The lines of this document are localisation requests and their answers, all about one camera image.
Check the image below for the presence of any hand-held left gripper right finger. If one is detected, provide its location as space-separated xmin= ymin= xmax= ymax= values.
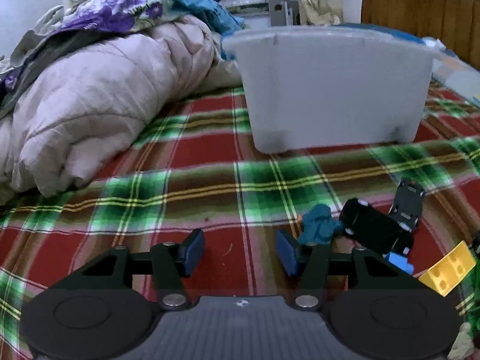
xmin=275 ymin=229 xmax=424 ymax=310

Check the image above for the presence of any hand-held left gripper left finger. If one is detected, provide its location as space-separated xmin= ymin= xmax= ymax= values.
xmin=49 ymin=229 xmax=206 ymax=310

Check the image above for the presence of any teal cloth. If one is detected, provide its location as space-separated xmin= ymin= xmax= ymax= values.
xmin=298 ymin=203 xmax=344 ymax=246

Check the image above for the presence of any dark grey toy car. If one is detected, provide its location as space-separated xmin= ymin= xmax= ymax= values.
xmin=388 ymin=178 xmax=426 ymax=233

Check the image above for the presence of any white plastic container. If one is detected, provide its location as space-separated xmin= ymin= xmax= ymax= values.
xmin=221 ymin=25 xmax=445 ymax=154

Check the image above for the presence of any red green plaid bedsheet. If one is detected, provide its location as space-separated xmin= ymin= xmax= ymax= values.
xmin=0 ymin=79 xmax=480 ymax=360

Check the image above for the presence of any black toy car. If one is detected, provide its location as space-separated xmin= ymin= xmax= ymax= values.
xmin=338 ymin=197 xmax=415 ymax=260

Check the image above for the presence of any blue toy block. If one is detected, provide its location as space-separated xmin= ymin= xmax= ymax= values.
xmin=384 ymin=251 xmax=415 ymax=276

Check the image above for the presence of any yellow building block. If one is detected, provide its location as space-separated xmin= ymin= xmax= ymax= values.
xmin=418 ymin=241 xmax=477 ymax=298

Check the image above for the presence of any pink quilt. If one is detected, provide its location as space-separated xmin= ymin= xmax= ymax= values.
xmin=0 ymin=15 xmax=244 ymax=197

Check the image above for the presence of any beige toy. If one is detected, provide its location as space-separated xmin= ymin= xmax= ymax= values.
xmin=448 ymin=322 xmax=478 ymax=360

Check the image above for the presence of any blue patterned cloth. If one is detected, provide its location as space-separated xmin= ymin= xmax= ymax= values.
xmin=165 ymin=0 xmax=244 ymax=34

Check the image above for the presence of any blue pillow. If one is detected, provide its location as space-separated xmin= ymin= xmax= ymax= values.
xmin=330 ymin=22 xmax=447 ymax=51

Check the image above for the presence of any light patterned pillow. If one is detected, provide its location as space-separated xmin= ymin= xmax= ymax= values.
xmin=424 ymin=37 xmax=480 ymax=106

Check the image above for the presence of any dark grey cloth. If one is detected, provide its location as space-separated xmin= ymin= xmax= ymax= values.
xmin=0 ymin=5 xmax=124 ymax=117

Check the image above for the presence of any white plastic bag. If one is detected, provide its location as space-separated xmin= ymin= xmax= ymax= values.
xmin=221 ymin=0 xmax=271 ymax=16

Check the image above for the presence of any purple floral blanket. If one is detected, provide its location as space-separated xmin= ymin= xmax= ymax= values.
xmin=60 ymin=0 xmax=196 ymax=32

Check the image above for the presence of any wooden headboard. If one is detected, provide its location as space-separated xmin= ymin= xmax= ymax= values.
xmin=361 ymin=0 xmax=480 ymax=72

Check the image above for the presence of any grey metal frame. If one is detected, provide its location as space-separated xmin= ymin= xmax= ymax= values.
xmin=268 ymin=0 xmax=301 ymax=27

